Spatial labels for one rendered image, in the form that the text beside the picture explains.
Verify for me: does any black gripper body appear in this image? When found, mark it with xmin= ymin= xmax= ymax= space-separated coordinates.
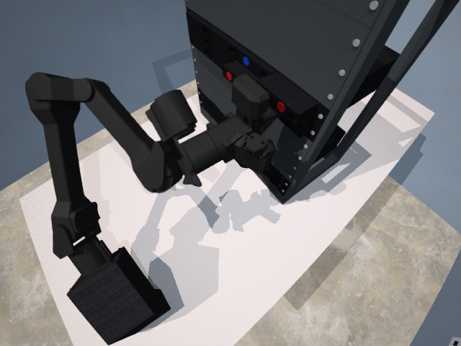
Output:
xmin=203 ymin=74 xmax=269 ymax=163

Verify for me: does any black server rack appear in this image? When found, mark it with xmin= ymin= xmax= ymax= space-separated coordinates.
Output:
xmin=184 ymin=0 xmax=460 ymax=204

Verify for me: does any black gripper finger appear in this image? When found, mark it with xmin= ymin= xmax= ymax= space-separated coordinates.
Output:
xmin=257 ymin=107 xmax=280 ymax=133
xmin=252 ymin=114 xmax=281 ymax=136

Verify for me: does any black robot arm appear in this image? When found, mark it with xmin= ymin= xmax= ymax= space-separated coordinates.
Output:
xmin=25 ymin=72 xmax=275 ymax=281

